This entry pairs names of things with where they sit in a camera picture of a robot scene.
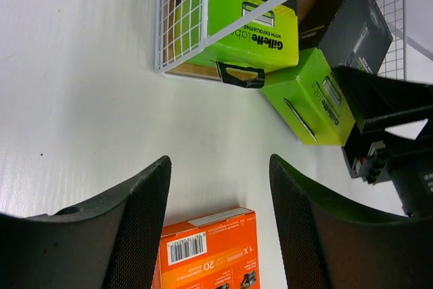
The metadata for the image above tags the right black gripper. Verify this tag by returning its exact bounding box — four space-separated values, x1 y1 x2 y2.
333 66 432 217

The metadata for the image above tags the black green razor box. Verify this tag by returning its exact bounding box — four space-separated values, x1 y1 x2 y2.
168 0 298 89
261 0 393 146

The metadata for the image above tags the white wire shelf rack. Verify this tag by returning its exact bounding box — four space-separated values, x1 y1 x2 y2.
155 0 432 87

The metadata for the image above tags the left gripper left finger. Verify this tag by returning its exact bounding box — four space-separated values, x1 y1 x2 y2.
1 156 172 288

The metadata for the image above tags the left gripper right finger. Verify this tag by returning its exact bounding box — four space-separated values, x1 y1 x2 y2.
269 154 432 288

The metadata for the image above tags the orange razor box centre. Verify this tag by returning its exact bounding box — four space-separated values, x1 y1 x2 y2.
152 207 260 289

